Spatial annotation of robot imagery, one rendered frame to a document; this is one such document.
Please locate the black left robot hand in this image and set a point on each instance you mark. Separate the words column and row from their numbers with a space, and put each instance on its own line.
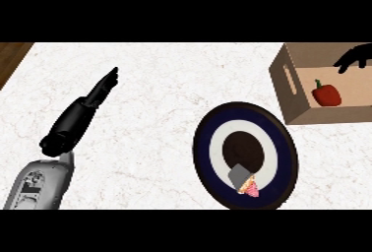
column 73, row 124

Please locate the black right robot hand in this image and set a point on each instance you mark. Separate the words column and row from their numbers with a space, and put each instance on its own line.
column 354, row 59

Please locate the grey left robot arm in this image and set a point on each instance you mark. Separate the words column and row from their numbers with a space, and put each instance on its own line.
column 42, row 185

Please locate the cardboard box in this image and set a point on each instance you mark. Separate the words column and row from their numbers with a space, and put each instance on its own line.
column 323, row 85

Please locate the red bell pepper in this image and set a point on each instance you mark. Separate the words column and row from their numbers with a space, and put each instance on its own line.
column 327, row 95

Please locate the dark blue round plate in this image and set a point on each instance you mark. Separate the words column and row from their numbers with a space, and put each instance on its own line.
column 246, row 156

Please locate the grey and pink wedge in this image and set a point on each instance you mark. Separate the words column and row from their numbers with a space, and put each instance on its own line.
column 244, row 182

